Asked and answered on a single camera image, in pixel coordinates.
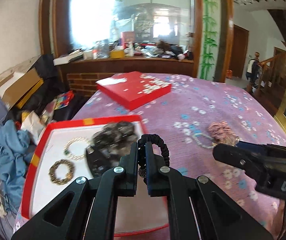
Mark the red plaid scrunchie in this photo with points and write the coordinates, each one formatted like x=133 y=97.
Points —
x=221 y=132

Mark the red floral box lid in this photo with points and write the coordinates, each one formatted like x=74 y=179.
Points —
x=134 y=89

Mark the black claw hair clip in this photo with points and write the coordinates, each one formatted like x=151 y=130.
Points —
x=97 y=162

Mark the brown wooden door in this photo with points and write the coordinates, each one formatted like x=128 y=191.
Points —
x=239 y=50

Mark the purple floral bedspread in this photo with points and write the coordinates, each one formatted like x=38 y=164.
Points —
x=182 y=118

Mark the cardboard box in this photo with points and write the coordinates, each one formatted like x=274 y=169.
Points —
x=19 y=88

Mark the wooden stair railing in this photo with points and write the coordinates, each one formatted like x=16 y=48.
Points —
x=262 y=74

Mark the wooden dresser counter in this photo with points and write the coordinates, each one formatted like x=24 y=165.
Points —
x=102 y=68

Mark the dark grey mesh scrunchie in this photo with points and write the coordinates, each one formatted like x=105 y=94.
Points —
x=114 y=140

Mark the blue clothes pile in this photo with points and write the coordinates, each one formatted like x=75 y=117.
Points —
x=16 y=151

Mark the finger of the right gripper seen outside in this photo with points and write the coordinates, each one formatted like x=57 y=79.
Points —
x=245 y=156

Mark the leopard print scrunchie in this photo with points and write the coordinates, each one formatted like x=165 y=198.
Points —
x=61 y=172

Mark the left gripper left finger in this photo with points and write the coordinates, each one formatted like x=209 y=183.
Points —
x=86 y=209

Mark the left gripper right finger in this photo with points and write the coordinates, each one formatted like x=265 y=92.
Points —
x=197 y=207

